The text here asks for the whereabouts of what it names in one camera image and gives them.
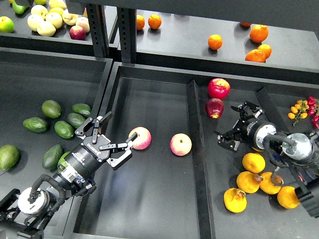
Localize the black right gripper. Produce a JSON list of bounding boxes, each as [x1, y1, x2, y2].
[[214, 101, 277, 152]]

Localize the avocado far left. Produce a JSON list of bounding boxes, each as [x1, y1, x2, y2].
[[22, 117, 49, 133]]

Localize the orange on shelf left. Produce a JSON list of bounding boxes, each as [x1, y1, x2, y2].
[[136, 14, 145, 31]]

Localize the yellow pear small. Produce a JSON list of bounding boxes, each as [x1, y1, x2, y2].
[[259, 172, 284, 195]]

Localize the orange on shelf centre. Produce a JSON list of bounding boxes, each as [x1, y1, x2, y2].
[[208, 34, 223, 50]]

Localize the elongated dark avocado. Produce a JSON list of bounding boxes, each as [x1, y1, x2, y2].
[[42, 144, 64, 170]]

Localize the green avocado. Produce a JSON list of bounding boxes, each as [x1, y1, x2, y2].
[[57, 151, 70, 173]]

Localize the red chili peppers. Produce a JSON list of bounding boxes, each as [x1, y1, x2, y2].
[[308, 96, 319, 129]]

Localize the orange front right shelf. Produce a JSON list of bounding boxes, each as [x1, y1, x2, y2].
[[245, 49, 266, 63]]

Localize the black left tray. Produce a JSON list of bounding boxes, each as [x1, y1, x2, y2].
[[0, 47, 114, 239]]

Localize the orange behind front right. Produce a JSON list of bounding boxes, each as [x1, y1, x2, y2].
[[258, 44, 272, 59]]

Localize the orange cherry tomato bunch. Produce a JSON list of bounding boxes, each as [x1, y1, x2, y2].
[[288, 100, 309, 126]]

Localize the green apple on shelf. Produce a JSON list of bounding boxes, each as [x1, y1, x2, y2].
[[0, 16, 14, 33]]

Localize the black shelf upright posts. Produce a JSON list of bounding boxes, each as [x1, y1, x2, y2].
[[86, 3, 137, 63]]

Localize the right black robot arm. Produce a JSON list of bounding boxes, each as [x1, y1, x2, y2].
[[217, 102, 319, 218]]

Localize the avocado top right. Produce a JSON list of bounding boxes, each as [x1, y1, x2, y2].
[[72, 103, 91, 118]]

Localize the red apple on shelf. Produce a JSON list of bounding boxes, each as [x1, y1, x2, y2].
[[69, 25, 86, 41]]

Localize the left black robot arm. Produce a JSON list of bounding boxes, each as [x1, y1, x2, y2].
[[0, 112, 138, 239]]

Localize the pale yellow pear pile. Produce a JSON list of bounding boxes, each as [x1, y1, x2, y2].
[[27, 0, 90, 37]]

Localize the avocado beside tray wall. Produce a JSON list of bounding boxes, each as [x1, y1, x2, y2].
[[67, 113, 86, 129]]

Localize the pink apple left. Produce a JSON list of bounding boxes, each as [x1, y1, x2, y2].
[[129, 126, 152, 150]]

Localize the orange partly hidden top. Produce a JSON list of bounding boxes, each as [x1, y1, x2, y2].
[[240, 22, 252, 27]]

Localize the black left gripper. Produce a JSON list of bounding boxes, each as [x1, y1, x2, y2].
[[61, 112, 138, 182]]

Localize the black middle tray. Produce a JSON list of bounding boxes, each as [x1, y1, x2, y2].
[[63, 62, 319, 239]]

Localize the black tray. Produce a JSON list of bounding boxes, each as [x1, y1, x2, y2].
[[0, 47, 114, 239], [63, 62, 319, 239]]

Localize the bright red apple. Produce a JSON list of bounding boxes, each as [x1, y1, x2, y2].
[[207, 78, 231, 100]]

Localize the dark red apple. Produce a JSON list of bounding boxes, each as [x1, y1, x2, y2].
[[205, 98, 224, 119]]

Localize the large orange on shelf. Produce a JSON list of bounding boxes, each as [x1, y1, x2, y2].
[[250, 24, 269, 43]]

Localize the avocado top left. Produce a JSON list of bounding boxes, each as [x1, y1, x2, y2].
[[41, 100, 62, 119]]

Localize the pink apple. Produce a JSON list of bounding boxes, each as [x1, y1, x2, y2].
[[129, 126, 152, 150], [170, 133, 192, 156]]

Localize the green pepper on shelf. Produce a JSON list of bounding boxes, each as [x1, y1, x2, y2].
[[12, 1, 28, 15]]

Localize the pink apple right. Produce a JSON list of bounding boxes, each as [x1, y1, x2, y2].
[[170, 133, 192, 156]]

